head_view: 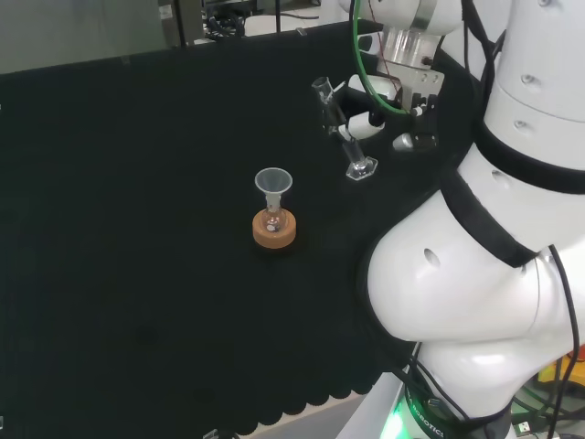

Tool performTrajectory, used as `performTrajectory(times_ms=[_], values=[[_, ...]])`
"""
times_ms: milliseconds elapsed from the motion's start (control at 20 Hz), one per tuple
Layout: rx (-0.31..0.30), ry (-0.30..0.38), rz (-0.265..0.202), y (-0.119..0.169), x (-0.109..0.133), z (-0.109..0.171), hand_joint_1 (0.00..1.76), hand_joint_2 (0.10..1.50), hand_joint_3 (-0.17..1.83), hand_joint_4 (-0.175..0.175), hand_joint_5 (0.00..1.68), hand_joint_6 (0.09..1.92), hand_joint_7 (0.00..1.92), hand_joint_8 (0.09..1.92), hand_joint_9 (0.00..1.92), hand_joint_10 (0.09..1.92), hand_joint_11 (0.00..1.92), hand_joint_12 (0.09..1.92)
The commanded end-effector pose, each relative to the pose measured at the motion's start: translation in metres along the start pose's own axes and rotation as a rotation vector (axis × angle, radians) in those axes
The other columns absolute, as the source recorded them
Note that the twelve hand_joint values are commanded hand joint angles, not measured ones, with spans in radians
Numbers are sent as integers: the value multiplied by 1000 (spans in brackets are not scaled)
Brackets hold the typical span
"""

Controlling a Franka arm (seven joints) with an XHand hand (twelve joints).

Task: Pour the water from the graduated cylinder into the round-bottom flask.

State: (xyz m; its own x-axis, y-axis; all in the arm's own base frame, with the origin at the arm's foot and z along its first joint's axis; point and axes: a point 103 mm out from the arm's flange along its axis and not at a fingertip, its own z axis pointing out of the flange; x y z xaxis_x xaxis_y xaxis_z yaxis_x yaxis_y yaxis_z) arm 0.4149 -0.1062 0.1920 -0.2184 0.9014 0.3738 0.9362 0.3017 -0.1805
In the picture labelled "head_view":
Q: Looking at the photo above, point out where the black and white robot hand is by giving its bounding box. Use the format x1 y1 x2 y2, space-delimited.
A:
346 63 447 153

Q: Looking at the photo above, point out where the clear graduated cylinder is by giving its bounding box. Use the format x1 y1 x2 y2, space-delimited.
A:
311 76 379 182

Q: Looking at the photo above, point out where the round-bottom glass flask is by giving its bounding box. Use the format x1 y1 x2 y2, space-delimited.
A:
259 200 289 235

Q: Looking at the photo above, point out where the clear plastic funnel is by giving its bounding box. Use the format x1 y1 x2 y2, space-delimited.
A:
254 166 294 212

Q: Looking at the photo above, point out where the yellow stop button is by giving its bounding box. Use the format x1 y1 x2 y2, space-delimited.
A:
537 349 585 395

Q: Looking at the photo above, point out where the black cloth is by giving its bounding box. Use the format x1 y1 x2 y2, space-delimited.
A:
0 20 485 436

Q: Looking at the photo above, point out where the cork ring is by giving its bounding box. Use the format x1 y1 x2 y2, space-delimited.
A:
250 208 299 251

